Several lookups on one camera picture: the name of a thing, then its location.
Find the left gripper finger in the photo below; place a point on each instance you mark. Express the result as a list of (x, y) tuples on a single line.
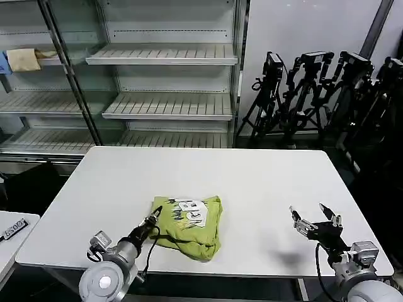
[(150, 220), (156, 221)]

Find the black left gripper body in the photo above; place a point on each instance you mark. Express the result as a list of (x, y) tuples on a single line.
[(141, 234)]

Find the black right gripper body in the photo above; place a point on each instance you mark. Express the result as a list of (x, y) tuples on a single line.
[(329, 234)]

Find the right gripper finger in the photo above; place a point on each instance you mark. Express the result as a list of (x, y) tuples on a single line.
[(303, 227), (336, 220)]

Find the lime green shirt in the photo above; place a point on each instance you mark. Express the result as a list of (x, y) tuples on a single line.
[(192, 232)]

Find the large white table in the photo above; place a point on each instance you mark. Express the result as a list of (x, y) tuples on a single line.
[(220, 170)]

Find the black label plate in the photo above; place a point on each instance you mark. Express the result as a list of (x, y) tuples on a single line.
[(14, 227)]

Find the small white side table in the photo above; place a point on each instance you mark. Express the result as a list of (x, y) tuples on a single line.
[(12, 248)]

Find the grey open shelf unit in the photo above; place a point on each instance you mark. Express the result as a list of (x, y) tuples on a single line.
[(170, 78)]

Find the grey glass-fronted shelf unit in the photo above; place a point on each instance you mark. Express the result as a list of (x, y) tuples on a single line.
[(37, 104)]

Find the black tripod with camera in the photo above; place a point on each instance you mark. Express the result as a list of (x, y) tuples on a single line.
[(390, 94), (352, 91), (267, 94), (303, 104)]

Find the grey slanted metal post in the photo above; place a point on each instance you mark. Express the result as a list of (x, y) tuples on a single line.
[(376, 28)]

